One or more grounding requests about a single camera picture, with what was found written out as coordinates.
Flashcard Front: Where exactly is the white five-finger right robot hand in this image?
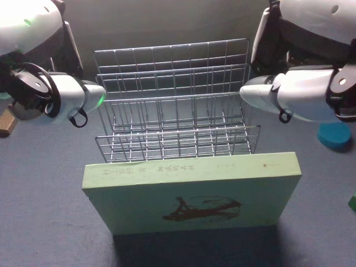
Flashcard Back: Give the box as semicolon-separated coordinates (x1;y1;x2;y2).
239;68;339;123

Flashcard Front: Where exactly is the grey table cloth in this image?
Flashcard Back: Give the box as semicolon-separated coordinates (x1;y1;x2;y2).
0;77;356;267

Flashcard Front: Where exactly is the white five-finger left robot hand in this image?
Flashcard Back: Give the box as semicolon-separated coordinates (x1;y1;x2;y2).
41;71;107;126

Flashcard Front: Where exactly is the light green book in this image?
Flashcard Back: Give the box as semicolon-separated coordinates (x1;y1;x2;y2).
82;151;303;236

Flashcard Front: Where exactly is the silver wire rack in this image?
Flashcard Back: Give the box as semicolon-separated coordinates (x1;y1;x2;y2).
93;38;261;164

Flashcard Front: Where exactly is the blue round lid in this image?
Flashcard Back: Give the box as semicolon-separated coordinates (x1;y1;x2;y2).
316;121;352;152

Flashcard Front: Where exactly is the wooden block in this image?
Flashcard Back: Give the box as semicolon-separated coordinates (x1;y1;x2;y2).
0;107;18;139

